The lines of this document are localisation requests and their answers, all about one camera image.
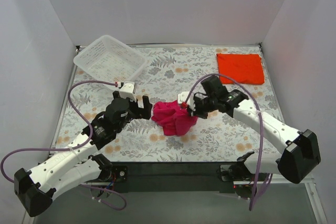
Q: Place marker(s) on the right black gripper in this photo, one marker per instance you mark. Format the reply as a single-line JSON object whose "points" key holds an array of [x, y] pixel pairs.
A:
{"points": [[198, 107]]}

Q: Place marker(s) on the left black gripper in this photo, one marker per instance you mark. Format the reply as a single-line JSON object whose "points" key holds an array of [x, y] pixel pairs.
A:
{"points": [[135, 108]]}

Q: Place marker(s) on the pink t shirt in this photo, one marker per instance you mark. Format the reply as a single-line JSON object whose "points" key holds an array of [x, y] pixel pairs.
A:
{"points": [[174, 120]]}

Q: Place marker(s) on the white plastic basket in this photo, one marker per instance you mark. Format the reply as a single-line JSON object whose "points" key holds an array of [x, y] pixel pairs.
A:
{"points": [[108, 59]]}

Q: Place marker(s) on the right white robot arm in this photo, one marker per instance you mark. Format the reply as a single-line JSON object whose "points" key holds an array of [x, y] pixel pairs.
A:
{"points": [[298, 151]]}

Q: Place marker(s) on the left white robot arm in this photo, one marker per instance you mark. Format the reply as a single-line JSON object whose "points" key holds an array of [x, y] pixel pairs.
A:
{"points": [[39, 186]]}

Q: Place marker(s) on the folded orange t shirt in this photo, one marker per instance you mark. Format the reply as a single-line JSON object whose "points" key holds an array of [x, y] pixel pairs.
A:
{"points": [[246, 69]]}

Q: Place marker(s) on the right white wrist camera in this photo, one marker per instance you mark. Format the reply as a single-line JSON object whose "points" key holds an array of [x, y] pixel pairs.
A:
{"points": [[182, 99]]}

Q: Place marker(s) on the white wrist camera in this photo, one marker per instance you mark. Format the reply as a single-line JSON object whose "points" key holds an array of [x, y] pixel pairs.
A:
{"points": [[127, 90], [182, 99]]}

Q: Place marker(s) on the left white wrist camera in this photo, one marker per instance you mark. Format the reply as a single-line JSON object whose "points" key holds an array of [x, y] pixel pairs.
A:
{"points": [[127, 90]]}

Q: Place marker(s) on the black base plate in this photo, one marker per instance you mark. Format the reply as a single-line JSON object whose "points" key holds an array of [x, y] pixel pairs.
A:
{"points": [[176, 176]]}

